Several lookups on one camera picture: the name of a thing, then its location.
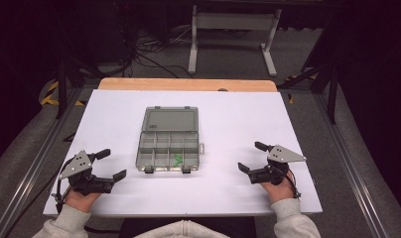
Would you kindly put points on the grey transparent compartment box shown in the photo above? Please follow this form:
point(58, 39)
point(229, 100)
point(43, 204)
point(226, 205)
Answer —
point(168, 139)

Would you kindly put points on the person's torso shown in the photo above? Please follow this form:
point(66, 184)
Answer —
point(185, 229)

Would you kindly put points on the person's right hand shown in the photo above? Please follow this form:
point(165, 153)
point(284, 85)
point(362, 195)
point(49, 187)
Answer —
point(281, 193)

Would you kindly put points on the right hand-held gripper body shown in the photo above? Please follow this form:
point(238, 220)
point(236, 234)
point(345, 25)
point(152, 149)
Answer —
point(271, 173)

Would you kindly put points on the white metal stand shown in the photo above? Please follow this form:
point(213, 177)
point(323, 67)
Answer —
point(233, 21)

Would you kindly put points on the aluminium floor rail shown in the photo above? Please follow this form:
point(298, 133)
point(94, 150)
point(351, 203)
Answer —
point(350, 158)
point(33, 165)

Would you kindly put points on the white board mat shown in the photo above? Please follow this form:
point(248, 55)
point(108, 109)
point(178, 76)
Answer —
point(228, 125)

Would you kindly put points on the black tripod stand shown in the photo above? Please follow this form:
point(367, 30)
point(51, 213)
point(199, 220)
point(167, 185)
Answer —
point(61, 89)
point(332, 95)

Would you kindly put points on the green plastic piece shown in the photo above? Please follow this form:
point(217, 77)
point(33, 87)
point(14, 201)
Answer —
point(177, 165)
point(176, 162)
point(179, 157)

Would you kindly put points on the person's left hand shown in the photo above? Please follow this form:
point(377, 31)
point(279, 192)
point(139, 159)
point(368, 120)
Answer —
point(81, 201)

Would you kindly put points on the yellow black floor tape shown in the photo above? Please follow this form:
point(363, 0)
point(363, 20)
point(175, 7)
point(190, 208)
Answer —
point(49, 97)

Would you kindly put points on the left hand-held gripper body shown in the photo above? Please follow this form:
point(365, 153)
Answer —
point(89, 183)

